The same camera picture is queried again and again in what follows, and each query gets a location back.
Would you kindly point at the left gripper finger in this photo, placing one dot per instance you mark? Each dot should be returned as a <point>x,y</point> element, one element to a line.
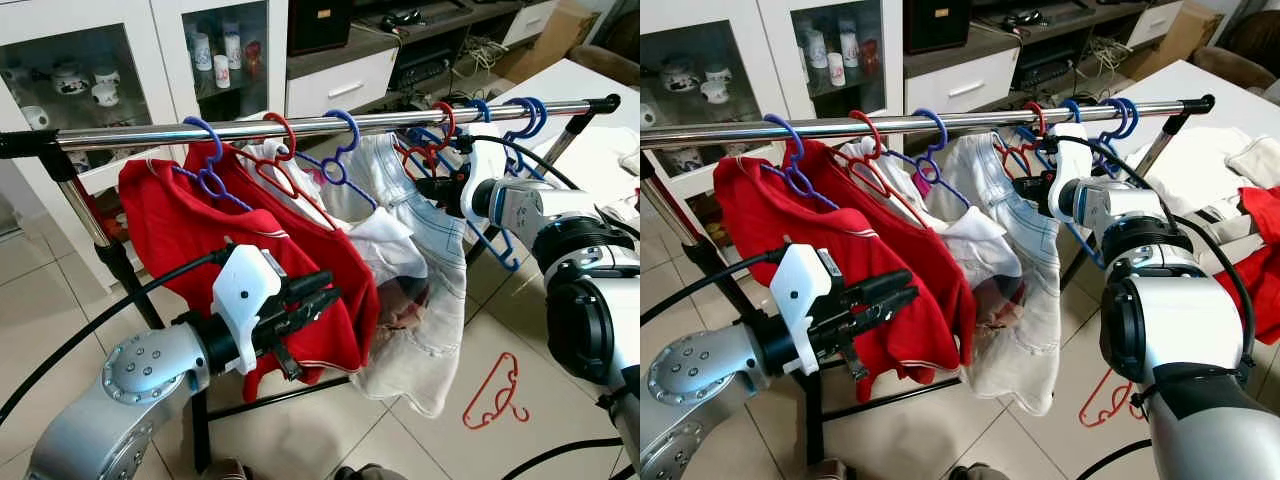
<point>888,311</point>
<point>315,312</point>
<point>312,284</point>
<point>882,284</point>

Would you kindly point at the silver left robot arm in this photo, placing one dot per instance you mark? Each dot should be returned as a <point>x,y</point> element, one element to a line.
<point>130,375</point>
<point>700,380</point>

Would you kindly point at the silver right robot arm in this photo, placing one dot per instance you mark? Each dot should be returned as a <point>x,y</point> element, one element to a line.
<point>530,210</point>
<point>1180,330</point>

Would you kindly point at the blue plastic hanger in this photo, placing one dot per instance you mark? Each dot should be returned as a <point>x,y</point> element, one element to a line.
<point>1078,108</point>
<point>944,130</point>
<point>338,172</point>
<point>797,180</point>
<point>531,120</point>
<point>545,118</point>
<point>486,108</point>
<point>1122,120</point>
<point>1137,118</point>
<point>210,183</point>

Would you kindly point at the red shirt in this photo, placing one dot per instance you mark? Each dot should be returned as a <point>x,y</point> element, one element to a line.
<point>760,220</point>
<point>900,240</point>
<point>165,220</point>
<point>300,235</point>

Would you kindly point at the pale washed denim jeans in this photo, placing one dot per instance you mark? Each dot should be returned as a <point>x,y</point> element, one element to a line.
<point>1030,300</point>
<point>430,300</point>

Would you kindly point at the black av receiver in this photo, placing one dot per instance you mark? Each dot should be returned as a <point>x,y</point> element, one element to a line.
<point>422,70</point>
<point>1043,65</point>

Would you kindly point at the white tv stand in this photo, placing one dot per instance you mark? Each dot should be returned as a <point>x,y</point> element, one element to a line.
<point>340,85</point>
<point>960,85</point>

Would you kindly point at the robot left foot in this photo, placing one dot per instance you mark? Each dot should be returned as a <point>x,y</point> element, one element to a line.
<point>825,470</point>
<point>225,470</point>

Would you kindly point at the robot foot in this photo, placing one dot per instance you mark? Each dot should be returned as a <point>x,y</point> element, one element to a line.
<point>357,473</point>
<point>825,470</point>
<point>970,473</point>
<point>225,470</point>

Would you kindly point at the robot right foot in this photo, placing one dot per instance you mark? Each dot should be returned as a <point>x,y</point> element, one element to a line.
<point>357,473</point>
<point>970,473</point>

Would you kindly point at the brown cardboard box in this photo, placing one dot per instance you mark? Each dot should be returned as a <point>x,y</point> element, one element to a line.
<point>1175,40</point>
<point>550,40</point>

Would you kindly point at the brown chair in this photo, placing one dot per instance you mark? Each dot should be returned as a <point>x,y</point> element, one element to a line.
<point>1235,68</point>
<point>605,62</point>

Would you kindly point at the white cup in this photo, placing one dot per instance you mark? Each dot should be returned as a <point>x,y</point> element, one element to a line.
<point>647,116</point>
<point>35,118</point>

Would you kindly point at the red cup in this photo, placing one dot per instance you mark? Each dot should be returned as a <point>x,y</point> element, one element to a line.
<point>252,58</point>
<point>869,56</point>

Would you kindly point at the small white tumbler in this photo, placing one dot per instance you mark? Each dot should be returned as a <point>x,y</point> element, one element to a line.
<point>221,72</point>
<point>837,70</point>

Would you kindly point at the cream white jeans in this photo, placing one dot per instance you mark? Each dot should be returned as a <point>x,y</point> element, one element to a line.
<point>1255,160</point>

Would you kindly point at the red garment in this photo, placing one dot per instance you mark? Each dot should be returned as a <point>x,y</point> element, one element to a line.
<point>1250,270</point>

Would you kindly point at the tall white bottle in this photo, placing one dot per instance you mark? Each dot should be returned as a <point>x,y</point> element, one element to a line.
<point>849,43</point>
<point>232,45</point>

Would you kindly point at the white blue patterned vase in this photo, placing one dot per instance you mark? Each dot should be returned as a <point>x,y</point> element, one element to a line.
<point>201,52</point>
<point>816,50</point>

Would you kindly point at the white glass door cabinet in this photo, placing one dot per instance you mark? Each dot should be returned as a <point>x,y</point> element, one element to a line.
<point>772,50</point>
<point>165,50</point>

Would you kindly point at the white patterned teapot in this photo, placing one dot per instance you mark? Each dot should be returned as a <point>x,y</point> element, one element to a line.
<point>680,76</point>
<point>70,80</point>

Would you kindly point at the white mug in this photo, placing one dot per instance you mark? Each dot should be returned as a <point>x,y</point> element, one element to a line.
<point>105,76</point>
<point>717,74</point>

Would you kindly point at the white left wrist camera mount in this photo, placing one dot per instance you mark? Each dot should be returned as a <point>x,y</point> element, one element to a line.
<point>245,290</point>
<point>805,290</point>

